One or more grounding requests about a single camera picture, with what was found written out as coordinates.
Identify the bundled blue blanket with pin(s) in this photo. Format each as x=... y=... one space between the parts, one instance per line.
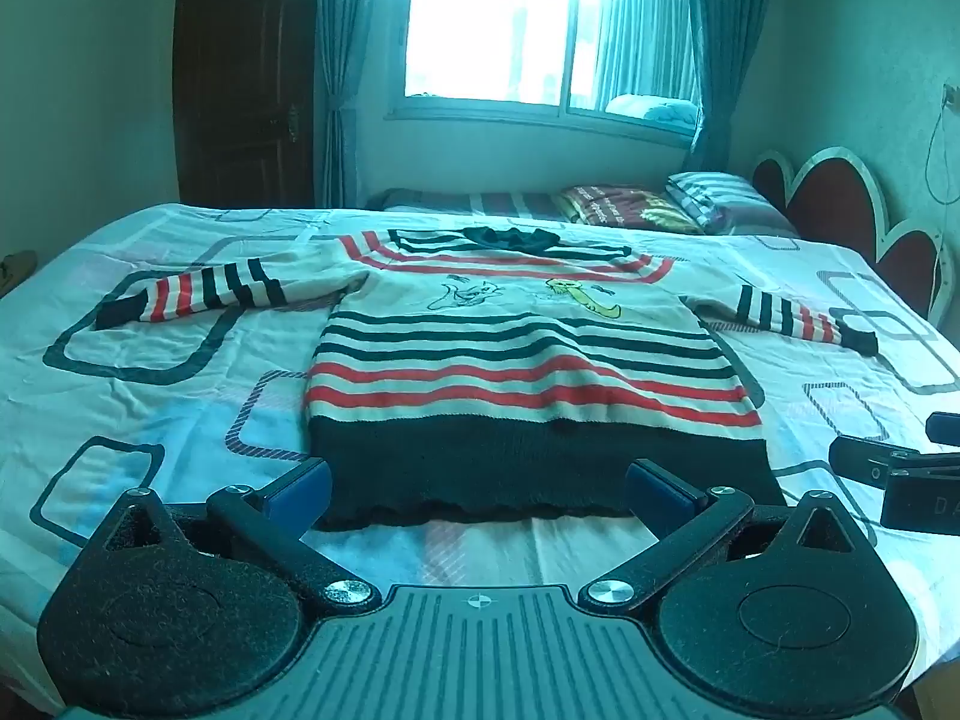
x=652 y=109

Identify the sliding glass window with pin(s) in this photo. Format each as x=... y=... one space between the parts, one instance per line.
x=495 y=22

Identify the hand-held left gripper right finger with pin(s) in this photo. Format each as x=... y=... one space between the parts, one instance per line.
x=660 y=487

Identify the dark wooden door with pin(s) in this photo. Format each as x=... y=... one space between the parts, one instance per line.
x=240 y=75

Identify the teal curtain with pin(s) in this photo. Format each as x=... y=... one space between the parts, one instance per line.
x=341 y=67
x=724 y=52

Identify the grey striped pillow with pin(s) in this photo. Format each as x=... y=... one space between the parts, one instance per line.
x=720 y=199

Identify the patterned white bed sheet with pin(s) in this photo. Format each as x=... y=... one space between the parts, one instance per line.
x=150 y=405

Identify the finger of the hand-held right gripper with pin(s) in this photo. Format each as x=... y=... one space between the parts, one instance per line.
x=862 y=459
x=946 y=429

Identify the red printed pillow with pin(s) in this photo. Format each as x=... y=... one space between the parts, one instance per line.
x=622 y=206

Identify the red scalloped headboard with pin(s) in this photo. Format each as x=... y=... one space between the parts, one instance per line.
x=847 y=210

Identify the striped knit sweater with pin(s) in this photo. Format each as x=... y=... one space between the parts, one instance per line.
x=525 y=360

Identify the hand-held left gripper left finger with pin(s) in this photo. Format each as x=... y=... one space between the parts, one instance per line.
x=300 y=491

